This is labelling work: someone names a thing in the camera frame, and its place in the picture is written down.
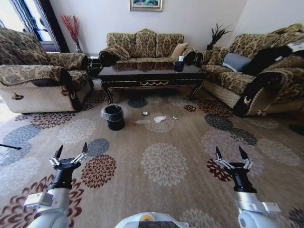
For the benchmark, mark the red twig vase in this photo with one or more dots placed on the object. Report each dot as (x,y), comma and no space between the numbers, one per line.
(72,31)

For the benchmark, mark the beige throw pillow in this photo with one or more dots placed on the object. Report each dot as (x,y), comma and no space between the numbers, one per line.
(179,50)

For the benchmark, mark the dark side table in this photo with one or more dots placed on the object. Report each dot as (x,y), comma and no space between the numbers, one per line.
(93,65)

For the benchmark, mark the crumpled white paper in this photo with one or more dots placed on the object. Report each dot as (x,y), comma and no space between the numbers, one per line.
(160,118)

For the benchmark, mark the black trash bin with liner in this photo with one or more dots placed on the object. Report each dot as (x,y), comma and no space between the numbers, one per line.
(114,117)

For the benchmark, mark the white robot front shell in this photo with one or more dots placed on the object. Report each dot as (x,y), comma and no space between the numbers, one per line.
(150,220)

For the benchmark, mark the black coffee table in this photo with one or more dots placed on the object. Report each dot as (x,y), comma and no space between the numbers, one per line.
(152,76)

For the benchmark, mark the grey cushion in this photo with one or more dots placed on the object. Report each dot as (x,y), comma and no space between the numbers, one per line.
(236,62)

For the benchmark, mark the framed picture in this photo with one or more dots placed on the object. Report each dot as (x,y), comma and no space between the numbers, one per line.
(146,4)

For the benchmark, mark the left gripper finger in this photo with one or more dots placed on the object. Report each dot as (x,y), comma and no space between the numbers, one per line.
(56,158)
(82,154)

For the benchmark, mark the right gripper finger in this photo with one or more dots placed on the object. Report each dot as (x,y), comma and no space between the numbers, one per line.
(221,159)
(245,159)

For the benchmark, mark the clear plastic bottle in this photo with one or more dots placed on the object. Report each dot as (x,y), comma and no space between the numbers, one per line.
(144,122)

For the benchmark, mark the patterned three-seat sofa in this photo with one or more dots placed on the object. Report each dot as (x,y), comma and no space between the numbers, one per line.
(145,48)

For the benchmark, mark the patterned armchair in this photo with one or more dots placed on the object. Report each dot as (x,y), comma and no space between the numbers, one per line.
(40,73)

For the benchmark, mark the dark framed glass door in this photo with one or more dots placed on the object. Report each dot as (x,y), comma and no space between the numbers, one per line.
(33,23)

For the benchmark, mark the patterned throw pillow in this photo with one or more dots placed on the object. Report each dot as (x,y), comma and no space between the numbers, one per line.
(217,55)

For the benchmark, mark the floral patterned carpet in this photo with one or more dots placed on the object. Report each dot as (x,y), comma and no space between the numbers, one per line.
(152,154)

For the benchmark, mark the thin black rod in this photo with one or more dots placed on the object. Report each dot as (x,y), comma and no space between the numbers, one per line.
(10,146)

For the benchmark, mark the small white paper scrap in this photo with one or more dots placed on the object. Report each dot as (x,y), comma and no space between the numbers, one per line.
(175,117)

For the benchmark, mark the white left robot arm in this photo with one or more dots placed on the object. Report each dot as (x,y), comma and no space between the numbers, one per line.
(47,206)

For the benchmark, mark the dark tissue box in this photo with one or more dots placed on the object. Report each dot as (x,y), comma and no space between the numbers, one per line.
(179,64)

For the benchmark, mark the patterned sofa with black coat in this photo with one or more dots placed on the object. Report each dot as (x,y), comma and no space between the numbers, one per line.
(259,76)

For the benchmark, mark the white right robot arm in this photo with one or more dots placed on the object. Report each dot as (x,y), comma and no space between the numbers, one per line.
(255,211)

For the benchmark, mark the black coat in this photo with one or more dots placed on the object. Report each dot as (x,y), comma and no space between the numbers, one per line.
(268,59)

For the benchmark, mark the dark potted plant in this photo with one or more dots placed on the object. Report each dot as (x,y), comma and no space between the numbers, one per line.
(217,35)

